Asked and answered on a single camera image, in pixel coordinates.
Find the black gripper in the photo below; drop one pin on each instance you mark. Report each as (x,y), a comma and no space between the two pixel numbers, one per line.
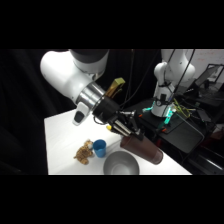
(106,110)

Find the brown plastic cup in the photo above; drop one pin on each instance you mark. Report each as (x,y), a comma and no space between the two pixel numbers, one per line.
(142,149)

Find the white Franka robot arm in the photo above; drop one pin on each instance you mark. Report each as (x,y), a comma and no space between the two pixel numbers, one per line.
(65,73)

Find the blue plastic cup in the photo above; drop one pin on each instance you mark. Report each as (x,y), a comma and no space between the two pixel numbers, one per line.
(100,148)

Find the grey metal bowl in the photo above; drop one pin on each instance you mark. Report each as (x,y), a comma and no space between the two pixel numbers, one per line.
(120,164)

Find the yellow banana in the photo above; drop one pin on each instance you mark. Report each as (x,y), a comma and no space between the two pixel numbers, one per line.
(109,127)

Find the black box with lights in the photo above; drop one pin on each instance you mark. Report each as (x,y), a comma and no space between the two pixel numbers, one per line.
(168,115)

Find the tiger plush toy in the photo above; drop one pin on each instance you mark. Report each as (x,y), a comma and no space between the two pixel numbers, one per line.
(84,152)

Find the black robot stand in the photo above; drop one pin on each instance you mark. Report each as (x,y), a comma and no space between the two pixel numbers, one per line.
(182,134)

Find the dark laptop screen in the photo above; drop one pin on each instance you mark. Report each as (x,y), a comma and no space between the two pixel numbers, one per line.
(208,76)

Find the gold wrist camera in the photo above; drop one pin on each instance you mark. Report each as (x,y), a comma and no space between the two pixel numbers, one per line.
(115,86)

